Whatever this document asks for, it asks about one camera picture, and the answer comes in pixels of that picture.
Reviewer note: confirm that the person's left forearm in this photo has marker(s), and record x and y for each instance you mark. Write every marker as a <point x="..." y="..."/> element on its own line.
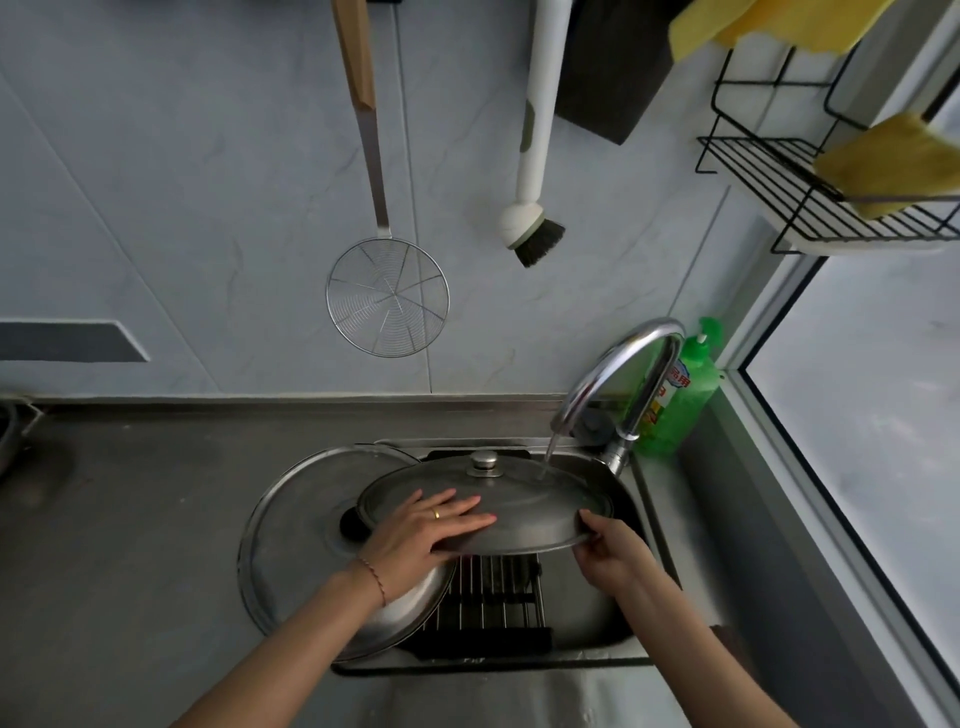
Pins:
<point x="289" y="649"/>

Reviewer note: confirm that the person's left little finger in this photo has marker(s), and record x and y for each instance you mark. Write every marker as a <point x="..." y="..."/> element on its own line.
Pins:
<point x="433" y="499"/>

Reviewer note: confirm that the large lid with black knob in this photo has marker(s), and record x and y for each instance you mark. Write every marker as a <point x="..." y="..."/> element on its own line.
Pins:
<point x="300" y="540"/>

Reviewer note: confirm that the yellow cloth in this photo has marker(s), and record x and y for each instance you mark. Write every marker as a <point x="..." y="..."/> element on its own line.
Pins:
<point x="750" y="22"/>

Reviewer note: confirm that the person's left hand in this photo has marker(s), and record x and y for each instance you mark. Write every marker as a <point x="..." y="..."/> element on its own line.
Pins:
<point x="409" y="536"/>

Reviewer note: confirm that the person's right thumb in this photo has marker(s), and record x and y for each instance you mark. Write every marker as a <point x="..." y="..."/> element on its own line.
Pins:
<point x="591" y="523"/>

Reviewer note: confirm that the white dish brush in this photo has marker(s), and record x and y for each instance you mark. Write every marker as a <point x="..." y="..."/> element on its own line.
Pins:
<point x="538" y="150"/>

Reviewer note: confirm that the chrome curved faucet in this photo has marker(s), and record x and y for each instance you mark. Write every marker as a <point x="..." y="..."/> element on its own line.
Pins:
<point x="637" y="352"/>

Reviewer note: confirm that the person's left middle finger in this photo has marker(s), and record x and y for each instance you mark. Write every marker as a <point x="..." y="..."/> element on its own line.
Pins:
<point x="469" y="523"/>

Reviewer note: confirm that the green dish soap bottle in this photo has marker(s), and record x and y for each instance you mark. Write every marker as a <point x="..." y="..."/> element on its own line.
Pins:
<point x="686" y="409"/>

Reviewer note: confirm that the white window frame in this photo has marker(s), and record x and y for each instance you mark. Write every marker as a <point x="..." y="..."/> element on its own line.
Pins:
<point x="795" y="465"/>

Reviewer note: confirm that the yellow sponge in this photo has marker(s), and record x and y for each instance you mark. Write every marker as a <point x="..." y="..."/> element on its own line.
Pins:
<point x="892" y="165"/>

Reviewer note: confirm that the steel pot lid with knob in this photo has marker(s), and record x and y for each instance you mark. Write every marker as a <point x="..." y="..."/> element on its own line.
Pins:
<point x="517" y="510"/>

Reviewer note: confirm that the person's right hand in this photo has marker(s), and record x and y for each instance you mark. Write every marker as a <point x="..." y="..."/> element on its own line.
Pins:
<point x="615" y="555"/>

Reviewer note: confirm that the dark hanging board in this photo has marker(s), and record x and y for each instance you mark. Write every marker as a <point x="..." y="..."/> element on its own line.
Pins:
<point x="611" y="75"/>

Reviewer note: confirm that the person's right forearm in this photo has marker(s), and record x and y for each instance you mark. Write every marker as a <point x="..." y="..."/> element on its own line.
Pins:
<point x="697" y="652"/>

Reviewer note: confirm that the stainless steel sink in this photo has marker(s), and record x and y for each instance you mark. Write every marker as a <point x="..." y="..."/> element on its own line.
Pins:
<point x="592" y="607"/>

